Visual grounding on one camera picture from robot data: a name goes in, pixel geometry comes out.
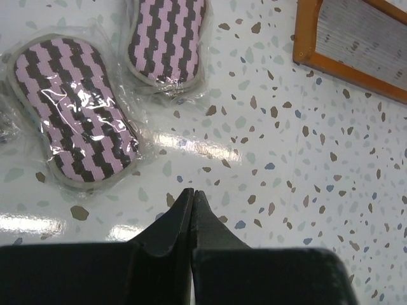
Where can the purple zigzag sponge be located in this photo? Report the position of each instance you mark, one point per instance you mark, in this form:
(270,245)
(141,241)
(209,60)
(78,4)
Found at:
(66,84)
(164,46)

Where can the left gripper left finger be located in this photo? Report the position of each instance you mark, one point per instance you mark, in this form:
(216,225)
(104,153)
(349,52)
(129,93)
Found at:
(161,272)

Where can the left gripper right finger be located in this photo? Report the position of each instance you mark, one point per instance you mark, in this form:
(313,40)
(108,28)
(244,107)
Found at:
(220,261)

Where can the clear sponge pack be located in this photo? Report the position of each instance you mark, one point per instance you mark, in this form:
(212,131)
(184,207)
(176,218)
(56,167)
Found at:
(9,129)

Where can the wooden shelf rack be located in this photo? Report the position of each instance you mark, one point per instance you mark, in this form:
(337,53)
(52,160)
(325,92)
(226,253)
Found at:
(360,42)

